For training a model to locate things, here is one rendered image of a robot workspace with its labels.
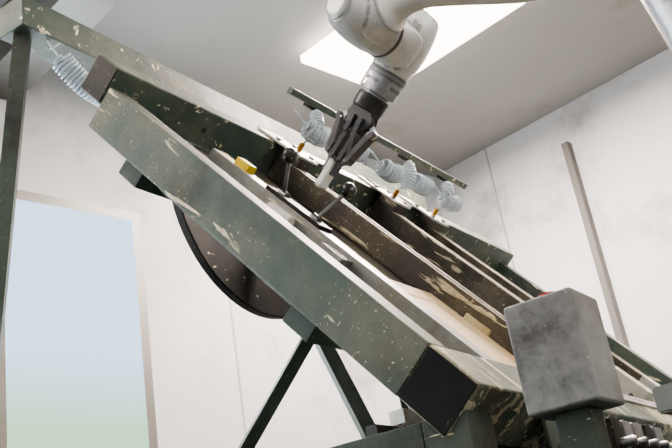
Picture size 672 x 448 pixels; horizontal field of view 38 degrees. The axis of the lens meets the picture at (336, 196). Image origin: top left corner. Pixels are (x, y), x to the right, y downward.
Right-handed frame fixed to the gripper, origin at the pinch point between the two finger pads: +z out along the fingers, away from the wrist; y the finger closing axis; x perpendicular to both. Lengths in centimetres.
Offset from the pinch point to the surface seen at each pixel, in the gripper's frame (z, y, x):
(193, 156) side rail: 11.2, -15.6, -23.1
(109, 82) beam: 10, -53, -23
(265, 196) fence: 13.2, -14.3, 2.0
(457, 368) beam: 11, 64, -23
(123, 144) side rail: 19.4, -37.8, -23.1
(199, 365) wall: 126, -141, 164
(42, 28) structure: 11, -100, -16
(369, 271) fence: 12.0, 22.0, 2.0
